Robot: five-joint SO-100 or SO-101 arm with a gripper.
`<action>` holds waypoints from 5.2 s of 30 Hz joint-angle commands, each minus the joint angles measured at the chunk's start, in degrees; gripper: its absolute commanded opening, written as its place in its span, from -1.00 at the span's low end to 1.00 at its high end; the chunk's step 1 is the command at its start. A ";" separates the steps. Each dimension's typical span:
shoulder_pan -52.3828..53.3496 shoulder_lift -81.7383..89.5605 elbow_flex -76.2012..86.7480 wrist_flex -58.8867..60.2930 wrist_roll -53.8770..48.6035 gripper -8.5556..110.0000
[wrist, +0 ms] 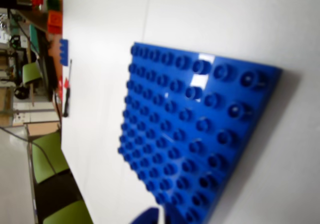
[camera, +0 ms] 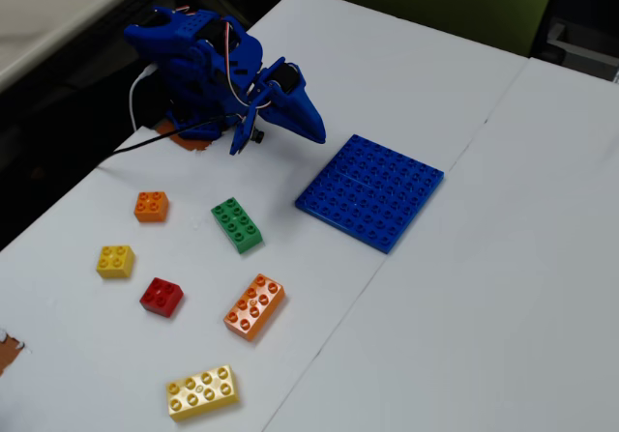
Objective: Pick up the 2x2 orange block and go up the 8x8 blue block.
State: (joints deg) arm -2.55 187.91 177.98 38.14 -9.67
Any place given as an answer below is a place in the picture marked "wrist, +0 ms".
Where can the small red object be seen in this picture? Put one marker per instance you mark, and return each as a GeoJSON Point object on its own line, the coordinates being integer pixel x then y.
{"type": "Point", "coordinates": [66, 83]}

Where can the green spare block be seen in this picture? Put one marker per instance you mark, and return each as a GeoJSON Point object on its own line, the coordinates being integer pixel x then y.
{"type": "Point", "coordinates": [53, 4]}

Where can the green chair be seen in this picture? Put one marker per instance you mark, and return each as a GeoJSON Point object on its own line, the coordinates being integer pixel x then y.
{"type": "Point", "coordinates": [67, 214]}
{"type": "Point", "coordinates": [31, 72]}
{"type": "Point", "coordinates": [47, 153]}

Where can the orange spare block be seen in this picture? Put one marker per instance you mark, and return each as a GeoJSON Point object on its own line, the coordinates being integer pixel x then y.
{"type": "Point", "coordinates": [55, 21]}

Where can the blue narrow block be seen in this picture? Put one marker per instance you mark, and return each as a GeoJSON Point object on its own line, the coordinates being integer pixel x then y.
{"type": "Point", "coordinates": [63, 52]}

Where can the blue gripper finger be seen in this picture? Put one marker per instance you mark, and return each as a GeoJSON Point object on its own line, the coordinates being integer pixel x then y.
{"type": "Point", "coordinates": [147, 217]}

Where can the blue 8x8 baseplate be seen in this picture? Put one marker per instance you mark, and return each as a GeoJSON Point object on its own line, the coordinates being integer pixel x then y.
{"type": "Point", "coordinates": [190, 133]}

